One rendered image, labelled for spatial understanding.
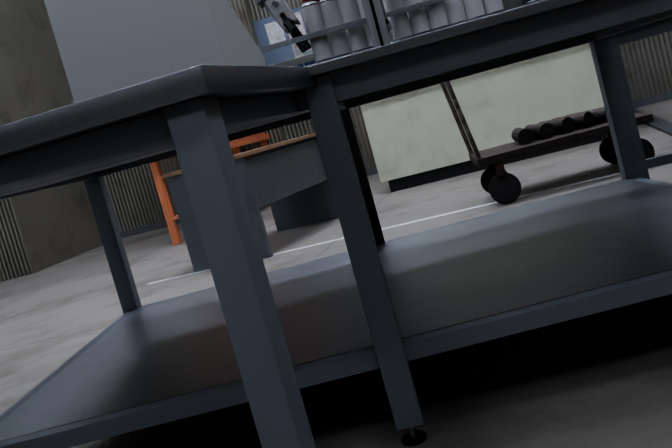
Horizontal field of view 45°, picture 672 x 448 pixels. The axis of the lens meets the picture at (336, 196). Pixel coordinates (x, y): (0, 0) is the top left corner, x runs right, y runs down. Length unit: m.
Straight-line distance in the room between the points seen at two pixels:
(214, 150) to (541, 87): 5.91
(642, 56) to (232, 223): 8.72
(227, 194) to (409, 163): 5.95
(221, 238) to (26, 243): 8.46
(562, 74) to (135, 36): 5.68
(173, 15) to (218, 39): 0.09
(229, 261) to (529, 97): 5.91
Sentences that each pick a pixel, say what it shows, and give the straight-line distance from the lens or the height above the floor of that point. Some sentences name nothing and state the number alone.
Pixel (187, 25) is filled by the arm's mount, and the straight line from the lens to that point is 1.46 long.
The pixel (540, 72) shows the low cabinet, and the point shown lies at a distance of 6.95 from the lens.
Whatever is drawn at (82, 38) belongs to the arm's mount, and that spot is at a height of 0.97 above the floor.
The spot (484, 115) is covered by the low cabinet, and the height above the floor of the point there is 0.45.
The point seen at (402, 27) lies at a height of 0.91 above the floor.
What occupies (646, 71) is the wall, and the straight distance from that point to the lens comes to 9.70.
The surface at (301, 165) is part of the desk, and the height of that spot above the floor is 0.48.
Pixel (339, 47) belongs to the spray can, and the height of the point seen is 0.91.
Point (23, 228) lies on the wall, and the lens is 9.60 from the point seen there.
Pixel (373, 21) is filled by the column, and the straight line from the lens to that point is 2.14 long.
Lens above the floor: 0.70
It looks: 5 degrees down
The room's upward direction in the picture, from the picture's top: 15 degrees counter-clockwise
